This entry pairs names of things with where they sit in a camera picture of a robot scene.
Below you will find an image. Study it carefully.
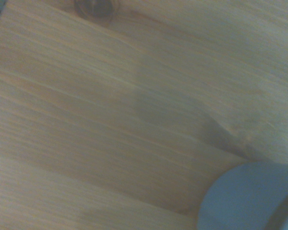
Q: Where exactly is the blue enamel mug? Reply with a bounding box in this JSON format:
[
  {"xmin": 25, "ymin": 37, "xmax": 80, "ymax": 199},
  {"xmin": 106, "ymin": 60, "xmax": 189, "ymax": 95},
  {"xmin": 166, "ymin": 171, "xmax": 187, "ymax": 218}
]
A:
[{"xmin": 197, "ymin": 161, "xmax": 288, "ymax": 230}]

